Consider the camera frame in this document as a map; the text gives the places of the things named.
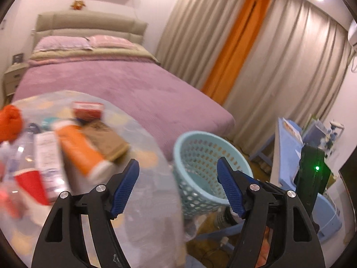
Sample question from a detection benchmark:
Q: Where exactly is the white blue milk carton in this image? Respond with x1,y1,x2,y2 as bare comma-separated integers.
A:
34,131,70,202

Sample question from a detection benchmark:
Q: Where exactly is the orange white tube bottle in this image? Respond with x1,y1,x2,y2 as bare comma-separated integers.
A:
51,119,114,184

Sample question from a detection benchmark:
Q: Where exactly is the clear plastic bottle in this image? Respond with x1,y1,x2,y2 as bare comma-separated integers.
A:
1,123,41,195

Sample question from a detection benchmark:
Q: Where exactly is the brown paper bag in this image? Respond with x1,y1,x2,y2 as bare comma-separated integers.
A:
82,120,129,162

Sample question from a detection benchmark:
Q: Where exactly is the orange plastic bag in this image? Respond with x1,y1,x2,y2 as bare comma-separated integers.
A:
0,105,23,142

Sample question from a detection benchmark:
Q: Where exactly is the red cigarette box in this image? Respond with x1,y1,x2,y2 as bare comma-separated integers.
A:
71,102,105,122

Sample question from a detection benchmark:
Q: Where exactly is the patterned round table cloth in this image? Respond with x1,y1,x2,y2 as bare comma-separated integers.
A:
1,90,186,267

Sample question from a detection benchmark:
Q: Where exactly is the beige curtain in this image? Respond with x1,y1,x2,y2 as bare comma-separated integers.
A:
156,0,353,154

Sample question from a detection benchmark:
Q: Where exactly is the light blue plastic basket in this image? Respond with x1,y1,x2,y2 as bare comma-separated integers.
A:
173,131,253,219

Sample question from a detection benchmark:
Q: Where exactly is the teal small box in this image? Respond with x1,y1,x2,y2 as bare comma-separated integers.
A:
41,117,58,131

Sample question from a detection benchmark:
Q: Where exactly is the orange curtain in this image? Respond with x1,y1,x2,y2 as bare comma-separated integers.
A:
201,0,270,105

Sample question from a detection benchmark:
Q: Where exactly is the beige nightstand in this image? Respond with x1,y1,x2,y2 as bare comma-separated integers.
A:
3,62,28,97

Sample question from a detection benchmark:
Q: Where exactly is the bed with purple blanket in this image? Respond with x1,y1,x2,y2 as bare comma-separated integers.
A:
11,34,237,161

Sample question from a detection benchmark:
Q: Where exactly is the purple pillow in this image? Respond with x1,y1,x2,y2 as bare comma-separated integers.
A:
33,36,92,52

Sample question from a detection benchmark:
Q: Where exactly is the pink pillow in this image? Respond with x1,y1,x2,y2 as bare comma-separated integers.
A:
87,35,136,49

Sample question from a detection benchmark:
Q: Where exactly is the beige padded headboard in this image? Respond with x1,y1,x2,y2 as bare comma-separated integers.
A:
33,10,148,47

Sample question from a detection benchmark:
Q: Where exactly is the orange plush toy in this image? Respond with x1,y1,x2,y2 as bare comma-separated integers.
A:
71,0,86,10

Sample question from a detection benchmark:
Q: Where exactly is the small picture frame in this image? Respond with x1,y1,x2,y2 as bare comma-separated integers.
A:
12,53,24,64

